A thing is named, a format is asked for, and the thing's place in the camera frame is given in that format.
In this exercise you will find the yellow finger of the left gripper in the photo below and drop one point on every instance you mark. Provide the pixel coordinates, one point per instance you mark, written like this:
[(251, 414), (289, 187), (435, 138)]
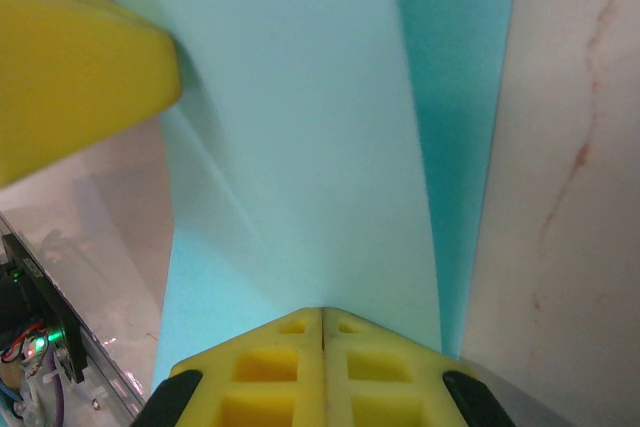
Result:
[(75, 77)]

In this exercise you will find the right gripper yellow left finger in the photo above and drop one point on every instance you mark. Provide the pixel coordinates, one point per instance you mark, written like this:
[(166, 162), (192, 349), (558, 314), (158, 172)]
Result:
[(270, 372)]

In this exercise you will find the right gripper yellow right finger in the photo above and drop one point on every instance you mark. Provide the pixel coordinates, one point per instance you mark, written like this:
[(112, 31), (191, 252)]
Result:
[(380, 372)]

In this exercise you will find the light blue cloth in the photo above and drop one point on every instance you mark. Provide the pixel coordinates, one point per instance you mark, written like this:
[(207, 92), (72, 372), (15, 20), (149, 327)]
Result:
[(300, 122)]

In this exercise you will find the aluminium mounting rail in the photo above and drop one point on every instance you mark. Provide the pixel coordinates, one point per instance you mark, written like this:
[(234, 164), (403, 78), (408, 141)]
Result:
[(112, 377)]

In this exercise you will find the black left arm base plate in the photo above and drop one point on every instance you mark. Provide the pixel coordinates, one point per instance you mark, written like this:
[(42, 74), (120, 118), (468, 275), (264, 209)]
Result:
[(45, 292)]

